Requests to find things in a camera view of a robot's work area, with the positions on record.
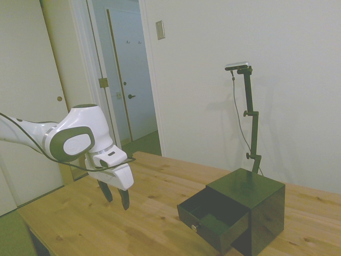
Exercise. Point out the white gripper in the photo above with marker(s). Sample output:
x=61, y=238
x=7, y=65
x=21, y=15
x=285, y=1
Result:
x=117, y=174

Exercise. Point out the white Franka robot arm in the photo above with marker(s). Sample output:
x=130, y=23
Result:
x=77, y=125

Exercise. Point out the black drawer with silver knob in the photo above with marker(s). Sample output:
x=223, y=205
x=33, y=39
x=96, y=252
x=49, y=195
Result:
x=213, y=221

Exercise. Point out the black drawer cabinet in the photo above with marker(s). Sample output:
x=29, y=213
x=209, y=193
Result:
x=255, y=205

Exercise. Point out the brass door hinge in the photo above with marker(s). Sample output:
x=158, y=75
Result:
x=103, y=82

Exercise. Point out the white open door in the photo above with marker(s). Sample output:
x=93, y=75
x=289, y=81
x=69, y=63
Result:
x=117, y=80

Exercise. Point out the white closet door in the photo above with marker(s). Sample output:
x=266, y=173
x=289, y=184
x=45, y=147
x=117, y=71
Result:
x=26, y=93

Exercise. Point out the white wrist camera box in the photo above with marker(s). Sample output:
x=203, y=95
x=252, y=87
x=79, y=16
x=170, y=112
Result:
x=111, y=156

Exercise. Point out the black camera stand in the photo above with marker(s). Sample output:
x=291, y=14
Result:
x=252, y=120

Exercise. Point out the silver wall switch plate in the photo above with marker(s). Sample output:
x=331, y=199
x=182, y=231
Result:
x=160, y=30

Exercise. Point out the grey exterior camera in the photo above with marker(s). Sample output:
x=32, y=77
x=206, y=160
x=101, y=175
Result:
x=237, y=66

